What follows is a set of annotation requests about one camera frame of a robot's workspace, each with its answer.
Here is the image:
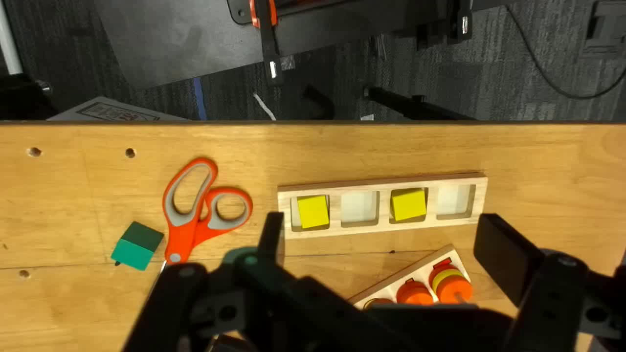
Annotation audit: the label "grey flat panel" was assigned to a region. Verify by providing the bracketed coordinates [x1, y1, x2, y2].
[47, 96, 192, 125]

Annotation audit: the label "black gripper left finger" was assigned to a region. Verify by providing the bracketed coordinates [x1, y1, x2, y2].
[257, 211, 288, 266]

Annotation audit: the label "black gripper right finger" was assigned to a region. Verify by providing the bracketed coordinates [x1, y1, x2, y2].
[472, 213, 554, 309]

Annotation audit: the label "orange yellow ring stack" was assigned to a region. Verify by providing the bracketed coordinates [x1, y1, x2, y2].
[427, 256, 478, 305]

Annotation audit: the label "green wooden block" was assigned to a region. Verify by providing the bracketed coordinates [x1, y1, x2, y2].
[108, 219, 167, 272]

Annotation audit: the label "yellow square block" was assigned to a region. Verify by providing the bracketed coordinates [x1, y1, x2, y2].
[390, 188, 431, 225]
[296, 194, 333, 231]

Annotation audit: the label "wooden ring stacker board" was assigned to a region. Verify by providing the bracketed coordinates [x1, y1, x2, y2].
[351, 242, 478, 313]

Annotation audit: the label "black tripod leg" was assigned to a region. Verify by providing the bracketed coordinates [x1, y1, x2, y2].
[360, 84, 478, 123]

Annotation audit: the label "wooden compartment box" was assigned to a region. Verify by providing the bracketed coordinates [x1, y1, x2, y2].
[276, 172, 489, 241]

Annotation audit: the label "black floor cable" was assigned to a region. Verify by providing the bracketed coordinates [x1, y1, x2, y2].
[503, 0, 626, 102]

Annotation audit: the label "orange grey handled scissors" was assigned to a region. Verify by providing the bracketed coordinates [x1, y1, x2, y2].
[161, 154, 255, 266]

